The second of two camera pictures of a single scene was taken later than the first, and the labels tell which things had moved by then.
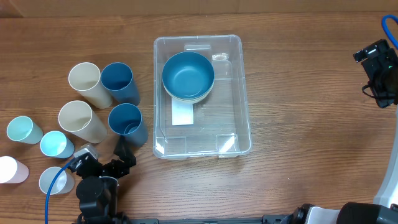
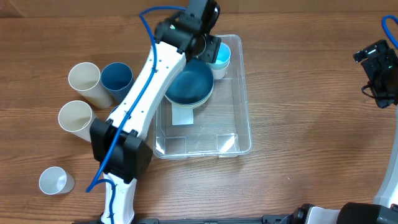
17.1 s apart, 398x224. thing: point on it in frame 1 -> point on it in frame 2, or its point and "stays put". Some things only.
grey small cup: [64, 183] stays put
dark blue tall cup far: [117, 78] stays put
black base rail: [268, 219] stays put
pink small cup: [12, 170] -> [218, 74]
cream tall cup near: [76, 117] stays put
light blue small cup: [55, 144] -> [224, 53]
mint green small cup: [22, 129] -> [221, 66]
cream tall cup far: [86, 78] stays put
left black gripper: [127, 157] -> [212, 51]
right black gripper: [385, 98] stays put
